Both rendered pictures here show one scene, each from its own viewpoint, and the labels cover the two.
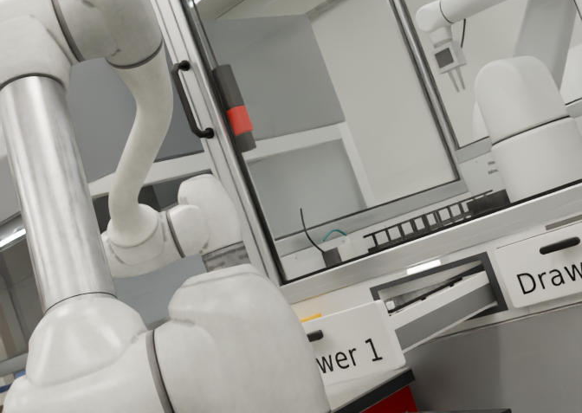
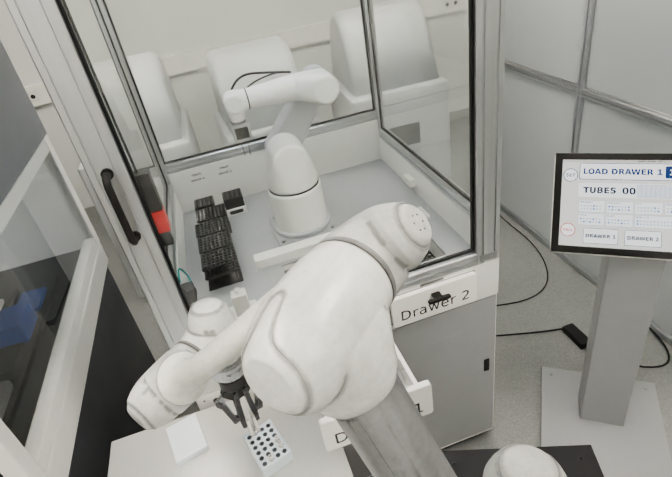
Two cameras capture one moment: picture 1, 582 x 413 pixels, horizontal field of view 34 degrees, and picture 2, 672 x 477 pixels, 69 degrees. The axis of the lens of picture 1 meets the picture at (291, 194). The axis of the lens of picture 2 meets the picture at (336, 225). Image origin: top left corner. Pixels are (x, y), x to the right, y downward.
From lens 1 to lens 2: 1.63 m
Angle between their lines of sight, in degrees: 63
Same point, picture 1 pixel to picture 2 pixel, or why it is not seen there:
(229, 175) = (156, 269)
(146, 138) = not seen: hidden behind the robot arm
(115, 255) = (172, 412)
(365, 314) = (420, 392)
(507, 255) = (399, 303)
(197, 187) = (222, 318)
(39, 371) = not seen: outside the picture
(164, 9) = (78, 112)
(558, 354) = (405, 342)
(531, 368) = not seen: hidden behind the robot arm
